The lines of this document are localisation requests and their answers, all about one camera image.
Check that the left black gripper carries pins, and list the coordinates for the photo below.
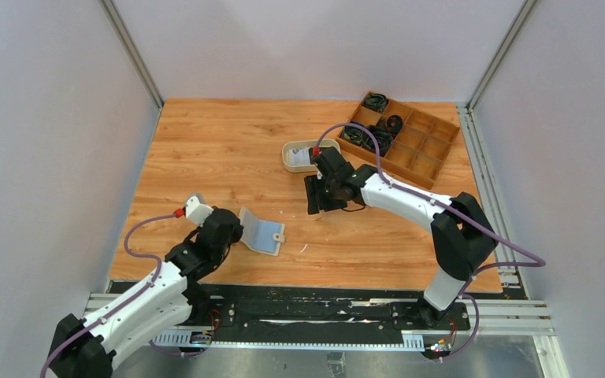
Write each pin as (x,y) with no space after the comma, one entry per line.
(237,232)

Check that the beige card holder wallet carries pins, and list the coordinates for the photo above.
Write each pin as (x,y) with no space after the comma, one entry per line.
(261,236)

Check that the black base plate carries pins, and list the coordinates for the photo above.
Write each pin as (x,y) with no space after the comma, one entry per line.
(316,315)

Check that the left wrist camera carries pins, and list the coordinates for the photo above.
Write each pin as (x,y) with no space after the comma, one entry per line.
(196,210)

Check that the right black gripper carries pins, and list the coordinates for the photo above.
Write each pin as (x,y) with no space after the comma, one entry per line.
(310,182)

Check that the white card in tray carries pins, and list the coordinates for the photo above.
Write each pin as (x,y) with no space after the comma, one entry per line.
(299,157)

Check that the wooden compartment organizer box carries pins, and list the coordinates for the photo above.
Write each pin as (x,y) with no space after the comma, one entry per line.
(413,143)

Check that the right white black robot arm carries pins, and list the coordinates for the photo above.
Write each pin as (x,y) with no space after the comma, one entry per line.
(460,231)

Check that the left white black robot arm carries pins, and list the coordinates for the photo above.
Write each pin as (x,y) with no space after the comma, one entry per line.
(97,344)

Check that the beige oval tray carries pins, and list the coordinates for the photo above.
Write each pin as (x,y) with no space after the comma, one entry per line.
(298,144)

